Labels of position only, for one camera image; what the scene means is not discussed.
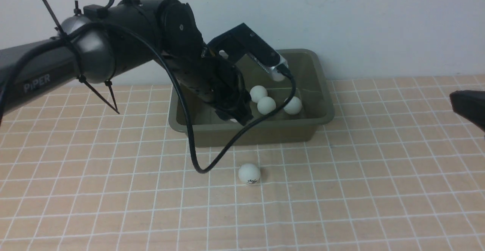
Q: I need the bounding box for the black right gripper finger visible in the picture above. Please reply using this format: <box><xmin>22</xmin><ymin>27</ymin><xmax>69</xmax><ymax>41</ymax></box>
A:
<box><xmin>450</xmin><ymin>90</ymin><xmax>485</xmax><ymax>132</ymax></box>

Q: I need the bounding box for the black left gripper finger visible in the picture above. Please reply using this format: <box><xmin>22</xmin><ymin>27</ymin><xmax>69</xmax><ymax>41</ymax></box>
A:
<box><xmin>215</xmin><ymin>101</ymin><xmax>253</xmax><ymax>126</ymax></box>

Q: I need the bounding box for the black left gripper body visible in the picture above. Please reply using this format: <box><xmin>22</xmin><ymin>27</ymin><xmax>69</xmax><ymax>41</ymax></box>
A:
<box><xmin>167</xmin><ymin>52</ymin><xmax>251</xmax><ymax>111</ymax></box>

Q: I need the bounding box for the white ball logo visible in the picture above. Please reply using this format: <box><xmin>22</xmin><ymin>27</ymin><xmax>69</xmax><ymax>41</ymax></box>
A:
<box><xmin>283</xmin><ymin>97</ymin><xmax>303</xmax><ymax>116</ymax></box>

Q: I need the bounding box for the white ball with logo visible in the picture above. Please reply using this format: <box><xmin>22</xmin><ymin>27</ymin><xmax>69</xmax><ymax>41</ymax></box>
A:
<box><xmin>238</xmin><ymin>163</ymin><xmax>261</xmax><ymax>185</ymax></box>

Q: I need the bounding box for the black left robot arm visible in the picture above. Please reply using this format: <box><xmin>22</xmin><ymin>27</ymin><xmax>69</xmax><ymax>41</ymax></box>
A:
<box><xmin>1</xmin><ymin>0</ymin><xmax>253</xmax><ymax>125</ymax></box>

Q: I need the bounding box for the olive green plastic bin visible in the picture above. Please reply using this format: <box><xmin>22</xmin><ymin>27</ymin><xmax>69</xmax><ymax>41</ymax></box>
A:
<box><xmin>185</xmin><ymin>49</ymin><xmax>335</xmax><ymax>148</ymax></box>

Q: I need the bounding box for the peach checkered tablecloth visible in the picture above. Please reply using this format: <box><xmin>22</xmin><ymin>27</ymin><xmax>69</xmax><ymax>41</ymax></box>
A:
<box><xmin>0</xmin><ymin>75</ymin><xmax>485</xmax><ymax>251</ymax></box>

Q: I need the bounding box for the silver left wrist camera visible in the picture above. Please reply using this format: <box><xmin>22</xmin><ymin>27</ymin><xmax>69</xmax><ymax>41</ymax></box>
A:
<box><xmin>208</xmin><ymin>23</ymin><xmax>293</xmax><ymax>82</ymax></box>

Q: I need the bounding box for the black left camera cable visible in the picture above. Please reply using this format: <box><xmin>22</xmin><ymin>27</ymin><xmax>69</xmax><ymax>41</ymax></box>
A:
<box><xmin>102</xmin><ymin>22</ymin><xmax>297</xmax><ymax>174</ymax></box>

